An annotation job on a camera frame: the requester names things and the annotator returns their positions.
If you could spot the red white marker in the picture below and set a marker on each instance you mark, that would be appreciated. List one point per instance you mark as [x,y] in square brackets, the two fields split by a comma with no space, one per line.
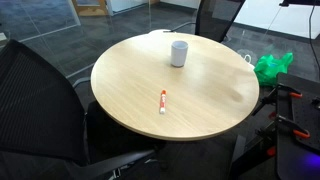
[163,101]

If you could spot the white ceramic cup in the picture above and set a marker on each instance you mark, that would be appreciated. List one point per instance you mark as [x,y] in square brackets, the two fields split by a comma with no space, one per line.
[179,55]

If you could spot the black high-back office chair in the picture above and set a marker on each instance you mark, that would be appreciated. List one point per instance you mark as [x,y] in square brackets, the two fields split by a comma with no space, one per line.
[213,20]

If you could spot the green plastic bag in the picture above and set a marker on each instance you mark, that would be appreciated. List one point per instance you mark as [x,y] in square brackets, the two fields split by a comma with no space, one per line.
[270,70]

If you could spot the black mesh office chair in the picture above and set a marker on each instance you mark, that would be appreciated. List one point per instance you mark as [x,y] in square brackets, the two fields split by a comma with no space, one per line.
[33,106]

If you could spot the black robot mounting cart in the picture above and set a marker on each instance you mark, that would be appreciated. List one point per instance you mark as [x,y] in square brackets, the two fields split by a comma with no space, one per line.
[286,156]

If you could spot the wooden furniture frame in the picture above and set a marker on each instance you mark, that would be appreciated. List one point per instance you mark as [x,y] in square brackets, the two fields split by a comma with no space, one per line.
[90,12]

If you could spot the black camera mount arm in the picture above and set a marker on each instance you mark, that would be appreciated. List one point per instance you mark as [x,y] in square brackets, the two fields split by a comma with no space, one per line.
[293,2]

